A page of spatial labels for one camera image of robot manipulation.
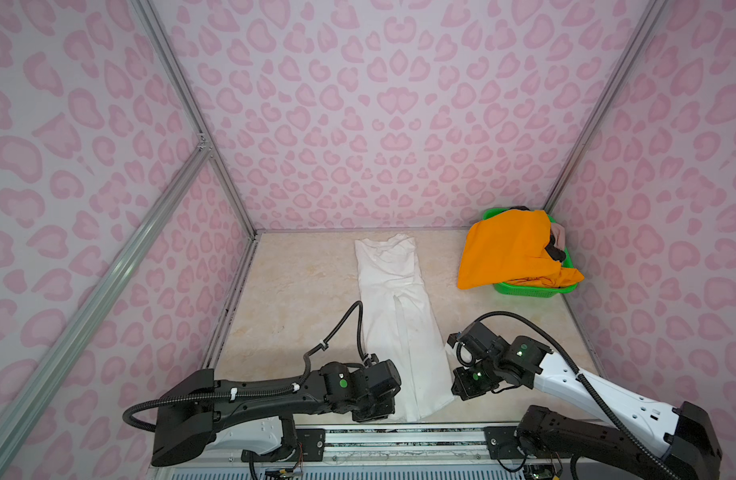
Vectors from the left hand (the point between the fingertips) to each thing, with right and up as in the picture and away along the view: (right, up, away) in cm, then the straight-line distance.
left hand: (399, 420), depth 71 cm
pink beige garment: (+57, +46, +32) cm, 80 cm away
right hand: (+13, +6, +2) cm, 15 cm away
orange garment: (+37, +42, +24) cm, 61 cm away
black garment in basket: (+53, +40, +27) cm, 72 cm away
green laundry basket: (+43, +28, +22) cm, 56 cm away
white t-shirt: (+3, +18, +23) cm, 29 cm away
